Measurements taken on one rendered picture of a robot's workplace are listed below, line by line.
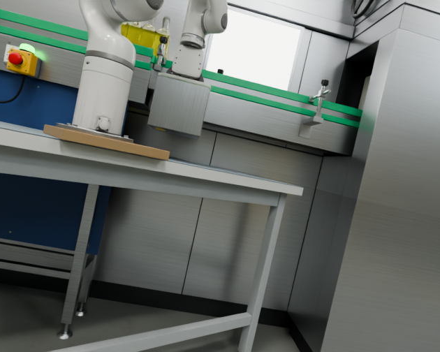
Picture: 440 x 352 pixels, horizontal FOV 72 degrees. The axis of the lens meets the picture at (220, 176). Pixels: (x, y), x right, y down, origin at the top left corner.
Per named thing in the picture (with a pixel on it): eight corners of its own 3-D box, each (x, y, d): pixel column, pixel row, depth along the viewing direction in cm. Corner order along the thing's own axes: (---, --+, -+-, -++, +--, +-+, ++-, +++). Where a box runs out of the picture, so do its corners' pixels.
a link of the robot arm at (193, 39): (205, 47, 111) (204, 54, 111) (181, 40, 110) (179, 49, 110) (207, 38, 102) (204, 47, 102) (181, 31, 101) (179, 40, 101)
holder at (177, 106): (197, 140, 125) (204, 103, 124) (200, 136, 97) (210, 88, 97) (155, 130, 122) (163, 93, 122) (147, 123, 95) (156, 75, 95)
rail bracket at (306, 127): (307, 139, 132) (319, 87, 131) (325, 136, 115) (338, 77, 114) (297, 136, 131) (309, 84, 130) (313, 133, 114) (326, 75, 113)
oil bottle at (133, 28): (133, 77, 128) (144, 26, 128) (131, 72, 123) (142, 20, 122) (120, 73, 128) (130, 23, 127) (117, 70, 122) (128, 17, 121)
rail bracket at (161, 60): (163, 79, 123) (170, 48, 123) (159, 67, 107) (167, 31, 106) (156, 77, 123) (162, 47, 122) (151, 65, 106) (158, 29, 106)
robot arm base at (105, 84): (142, 145, 77) (156, 72, 76) (59, 127, 66) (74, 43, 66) (122, 140, 93) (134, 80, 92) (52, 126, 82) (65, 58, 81)
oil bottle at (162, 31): (160, 84, 130) (171, 34, 129) (160, 80, 125) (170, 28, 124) (148, 80, 130) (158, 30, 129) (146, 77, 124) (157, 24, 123)
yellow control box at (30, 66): (38, 79, 108) (42, 59, 107) (26, 74, 100) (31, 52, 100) (17, 75, 107) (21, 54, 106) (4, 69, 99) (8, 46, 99)
